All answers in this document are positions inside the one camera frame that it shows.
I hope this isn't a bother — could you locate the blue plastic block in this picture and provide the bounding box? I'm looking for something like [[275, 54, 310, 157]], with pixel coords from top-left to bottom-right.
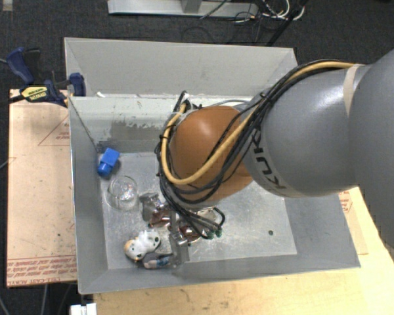
[[97, 147, 121, 179]]

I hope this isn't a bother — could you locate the grey and blue toy figure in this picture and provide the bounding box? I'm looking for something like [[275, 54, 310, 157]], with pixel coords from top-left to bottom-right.
[[141, 252, 175, 270]]

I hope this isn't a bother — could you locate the clear glass cup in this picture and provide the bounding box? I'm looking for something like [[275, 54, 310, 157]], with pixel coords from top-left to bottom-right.
[[104, 175, 140, 213]]

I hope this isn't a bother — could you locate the brown cardboard board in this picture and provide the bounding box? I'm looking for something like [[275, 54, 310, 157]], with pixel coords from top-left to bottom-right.
[[6, 89, 370, 288]]

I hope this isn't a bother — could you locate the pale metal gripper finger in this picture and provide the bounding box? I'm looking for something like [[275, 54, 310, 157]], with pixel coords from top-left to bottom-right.
[[139, 192, 165, 222], [169, 234, 190, 266]]

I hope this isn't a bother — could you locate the white toy animal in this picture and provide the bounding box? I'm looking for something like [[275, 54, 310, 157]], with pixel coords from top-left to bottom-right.
[[123, 230, 162, 263]]

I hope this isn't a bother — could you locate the grey metal bin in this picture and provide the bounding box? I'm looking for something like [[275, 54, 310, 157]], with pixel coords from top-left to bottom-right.
[[64, 37, 362, 295]]

